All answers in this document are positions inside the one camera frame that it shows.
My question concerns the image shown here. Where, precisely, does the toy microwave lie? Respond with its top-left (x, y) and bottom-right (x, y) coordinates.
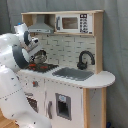
top-left (56, 14), bottom-right (93, 33)

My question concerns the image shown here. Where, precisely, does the grey range hood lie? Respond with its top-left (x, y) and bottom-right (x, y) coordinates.
top-left (29, 14), bottom-right (55, 34)

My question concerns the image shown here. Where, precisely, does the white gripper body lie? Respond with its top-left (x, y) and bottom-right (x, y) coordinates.
top-left (28, 37), bottom-right (39, 52)

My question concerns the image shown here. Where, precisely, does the grey fridge door handle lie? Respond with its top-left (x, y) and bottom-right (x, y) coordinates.
top-left (48, 101), bottom-right (52, 119)

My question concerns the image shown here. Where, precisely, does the black red stovetop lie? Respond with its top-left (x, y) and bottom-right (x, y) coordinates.
top-left (27, 63), bottom-right (57, 73)

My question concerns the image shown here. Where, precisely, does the grey ice dispenser panel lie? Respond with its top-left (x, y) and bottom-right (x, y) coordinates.
top-left (55, 93), bottom-right (71, 120)

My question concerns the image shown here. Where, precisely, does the silver toy pot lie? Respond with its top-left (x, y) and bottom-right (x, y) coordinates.
top-left (33, 50), bottom-right (47, 64)

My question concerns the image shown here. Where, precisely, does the grey toy sink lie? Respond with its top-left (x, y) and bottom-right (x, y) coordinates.
top-left (52, 67), bottom-right (93, 81)

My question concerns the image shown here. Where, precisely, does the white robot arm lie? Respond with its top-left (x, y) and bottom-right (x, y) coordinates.
top-left (0, 23), bottom-right (52, 128)

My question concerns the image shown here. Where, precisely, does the red stove knob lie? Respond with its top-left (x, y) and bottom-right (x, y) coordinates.
top-left (33, 81), bottom-right (38, 87)

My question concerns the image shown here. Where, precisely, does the black toy faucet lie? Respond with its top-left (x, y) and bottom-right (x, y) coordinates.
top-left (77, 50), bottom-right (95, 70)

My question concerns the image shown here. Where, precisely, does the wooden toy kitchen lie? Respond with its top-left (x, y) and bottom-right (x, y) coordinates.
top-left (18, 10), bottom-right (115, 128)

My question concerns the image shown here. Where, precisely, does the toy oven door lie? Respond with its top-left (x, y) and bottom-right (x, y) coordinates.
top-left (26, 93), bottom-right (38, 111)

